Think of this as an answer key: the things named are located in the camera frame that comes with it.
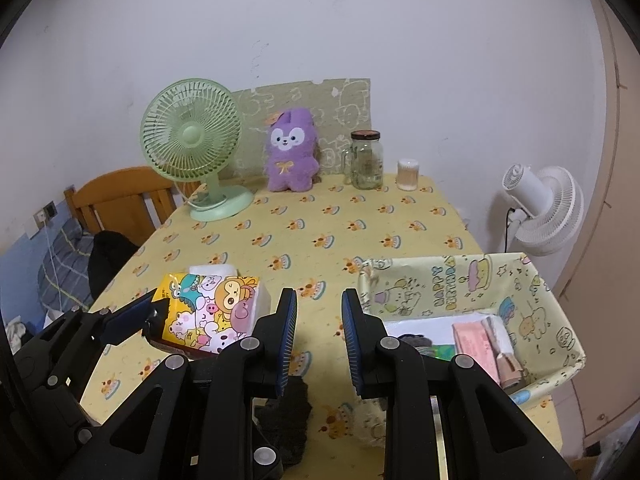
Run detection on small white packet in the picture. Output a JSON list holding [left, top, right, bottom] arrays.
[[477, 314, 516, 356]]

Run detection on white floor fan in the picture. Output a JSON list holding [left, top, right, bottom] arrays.
[[501, 162, 585, 257]]

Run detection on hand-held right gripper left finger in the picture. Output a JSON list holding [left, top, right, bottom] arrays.
[[60, 287, 299, 480]]

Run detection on grey drawstring pouch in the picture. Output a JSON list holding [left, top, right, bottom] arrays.
[[400, 332, 436, 358]]

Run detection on cotton swab container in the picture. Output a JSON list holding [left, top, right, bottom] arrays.
[[397, 159, 420, 192]]

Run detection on plaid grey pillow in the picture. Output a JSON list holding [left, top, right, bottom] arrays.
[[37, 220, 98, 311]]

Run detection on black garment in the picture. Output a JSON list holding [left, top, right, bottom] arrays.
[[89, 230, 141, 301]]

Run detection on black fan power cable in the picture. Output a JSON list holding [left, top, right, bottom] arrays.
[[504, 206, 528, 253]]

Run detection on green orange tissue pack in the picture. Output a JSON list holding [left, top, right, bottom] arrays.
[[420, 344, 458, 361]]

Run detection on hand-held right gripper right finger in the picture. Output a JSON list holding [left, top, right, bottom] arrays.
[[341, 288, 576, 480]]

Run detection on wooden bed headboard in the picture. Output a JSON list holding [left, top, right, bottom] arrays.
[[64, 166, 206, 241]]

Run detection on cartoon printed board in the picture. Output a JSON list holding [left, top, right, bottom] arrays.
[[231, 78, 372, 181]]

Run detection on black bag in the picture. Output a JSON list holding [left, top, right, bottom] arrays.
[[255, 377, 313, 466]]

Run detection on white charging cable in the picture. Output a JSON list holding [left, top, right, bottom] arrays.
[[42, 222, 67, 311]]

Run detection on glass jar with lid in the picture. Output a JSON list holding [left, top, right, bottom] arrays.
[[342, 130, 385, 191]]

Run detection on cartoon printed fabric basket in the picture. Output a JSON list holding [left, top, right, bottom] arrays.
[[357, 252, 587, 448]]

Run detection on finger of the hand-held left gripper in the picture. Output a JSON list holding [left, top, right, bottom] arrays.
[[141, 309, 216, 362], [67, 290, 162, 347]]

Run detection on white paper sheet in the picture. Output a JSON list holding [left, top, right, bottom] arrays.
[[382, 312, 516, 361]]

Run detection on purple plush toy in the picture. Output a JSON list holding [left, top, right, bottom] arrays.
[[265, 106, 321, 193]]

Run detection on green desk fan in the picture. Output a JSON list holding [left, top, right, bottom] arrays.
[[140, 77, 255, 222]]

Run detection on beige socks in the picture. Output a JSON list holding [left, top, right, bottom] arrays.
[[492, 340, 526, 390]]

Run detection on pink packet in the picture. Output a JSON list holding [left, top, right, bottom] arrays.
[[452, 317, 501, 386]]

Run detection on beige door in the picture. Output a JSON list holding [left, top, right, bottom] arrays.
[[555, 0, 640, 456]]

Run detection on cartoon printed tissue pack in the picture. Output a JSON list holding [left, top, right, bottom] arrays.
[[152, 270, 272, 358]]

